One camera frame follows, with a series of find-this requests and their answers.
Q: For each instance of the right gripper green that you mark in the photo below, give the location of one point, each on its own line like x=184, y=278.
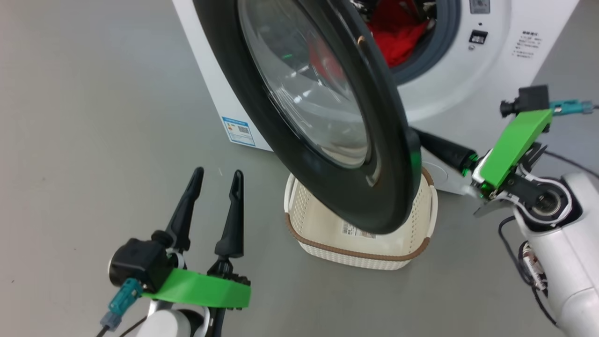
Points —
x=512, y=145

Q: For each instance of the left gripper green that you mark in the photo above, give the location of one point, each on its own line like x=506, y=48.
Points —
x=201, y=290

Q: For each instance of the red garment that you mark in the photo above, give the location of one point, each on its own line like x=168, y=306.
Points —
x=398, y=37

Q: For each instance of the black round washer door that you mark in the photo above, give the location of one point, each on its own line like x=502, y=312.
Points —
x=243, y=93

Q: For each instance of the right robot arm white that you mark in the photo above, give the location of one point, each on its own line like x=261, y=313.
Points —
x=571, y=252

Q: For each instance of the white washing machine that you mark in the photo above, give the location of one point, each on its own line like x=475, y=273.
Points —
x=468, y=79

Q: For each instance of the basket barcode label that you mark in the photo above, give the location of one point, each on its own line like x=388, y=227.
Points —
x=358, y=230

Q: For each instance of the white basket brown rim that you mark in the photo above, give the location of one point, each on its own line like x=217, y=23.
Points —
x=327, y=234

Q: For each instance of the blue energy label sticker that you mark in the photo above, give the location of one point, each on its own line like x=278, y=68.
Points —
x=238, y=131

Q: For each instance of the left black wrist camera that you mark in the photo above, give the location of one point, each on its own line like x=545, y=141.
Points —
x=138, y=262

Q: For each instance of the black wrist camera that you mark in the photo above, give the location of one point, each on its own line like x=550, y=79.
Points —
x=138, y=262
x=529, y=99

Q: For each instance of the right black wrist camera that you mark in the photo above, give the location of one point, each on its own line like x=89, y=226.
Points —
x=529, y=99

